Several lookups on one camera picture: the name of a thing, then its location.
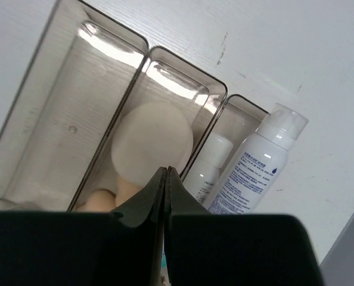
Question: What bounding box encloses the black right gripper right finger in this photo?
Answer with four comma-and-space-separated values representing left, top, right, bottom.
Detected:
166, 167, 322, 285

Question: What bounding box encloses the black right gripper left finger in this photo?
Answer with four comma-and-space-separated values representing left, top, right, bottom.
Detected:
0, 167, 167, 285

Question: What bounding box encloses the beige makeup sponge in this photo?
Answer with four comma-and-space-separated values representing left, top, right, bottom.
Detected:
115, 176, 142, 207
76, 189, 116, 212

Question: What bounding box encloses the pink teal gradient spray bottle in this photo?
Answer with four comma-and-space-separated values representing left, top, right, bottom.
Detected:
183, 133, 234, 204

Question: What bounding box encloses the white spray bottle clear cap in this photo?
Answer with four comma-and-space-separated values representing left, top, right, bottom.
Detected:
203, 104, 309, 215

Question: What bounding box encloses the round beige powder puff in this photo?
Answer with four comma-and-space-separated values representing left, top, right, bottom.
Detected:
111, 101, 193, 187

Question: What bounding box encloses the clear organizer bin right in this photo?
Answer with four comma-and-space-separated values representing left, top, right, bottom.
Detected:
179, 94, 270, 191

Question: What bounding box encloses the clear organizer bin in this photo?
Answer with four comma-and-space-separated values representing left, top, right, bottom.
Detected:
0, 1, 148, 210
179, 94, 270, 191
69, 46, 228, 211

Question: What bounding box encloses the clear organizer bin middle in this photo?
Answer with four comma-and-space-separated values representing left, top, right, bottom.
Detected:
69, 46, 228, 211

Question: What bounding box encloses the clear organizer bin left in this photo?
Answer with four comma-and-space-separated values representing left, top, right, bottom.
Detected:
0, 1, 148, 210

